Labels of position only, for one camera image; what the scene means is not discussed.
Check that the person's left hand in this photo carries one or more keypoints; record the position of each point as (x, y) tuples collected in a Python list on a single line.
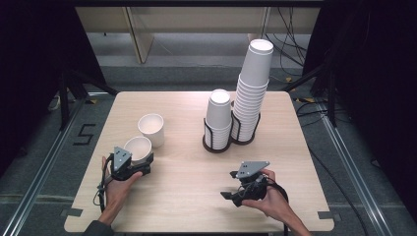
[(116, 193)]

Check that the beige wooden shelf unit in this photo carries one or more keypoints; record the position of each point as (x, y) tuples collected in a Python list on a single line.
[(105, 19)]

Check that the black metal stand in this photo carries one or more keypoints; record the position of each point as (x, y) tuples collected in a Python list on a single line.
[(64, 98), (331, 98)]

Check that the tall stack of white cups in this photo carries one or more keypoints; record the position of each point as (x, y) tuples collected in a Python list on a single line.
[(255, 65)]

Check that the person's right hand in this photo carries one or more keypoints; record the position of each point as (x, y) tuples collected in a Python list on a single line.
[(273, 201)]

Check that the short stack of white cups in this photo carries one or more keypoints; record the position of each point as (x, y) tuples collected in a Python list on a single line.
[(218, 113)]

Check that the white paper cup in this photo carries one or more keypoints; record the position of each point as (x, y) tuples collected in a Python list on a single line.
[(152, 128), (139, 149)]

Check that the aluminium floor rail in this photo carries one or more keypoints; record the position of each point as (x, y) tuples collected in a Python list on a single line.
[(39, 180), (354, 170)]

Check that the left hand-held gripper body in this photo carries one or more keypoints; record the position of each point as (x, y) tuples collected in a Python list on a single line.
[(121, 164)]

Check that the dark curtain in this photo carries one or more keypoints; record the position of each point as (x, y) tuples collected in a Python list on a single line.
[(377, 82), (29, 65)]

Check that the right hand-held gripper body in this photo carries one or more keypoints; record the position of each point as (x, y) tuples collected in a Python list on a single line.
[(250, 190)]

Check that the black tape strip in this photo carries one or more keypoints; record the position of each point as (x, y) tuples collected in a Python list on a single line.
[(327, 215), (72, 212)]

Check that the yellow black floor tape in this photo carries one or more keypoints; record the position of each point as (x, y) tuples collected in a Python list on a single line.
[(306, 100), (91, 101)]

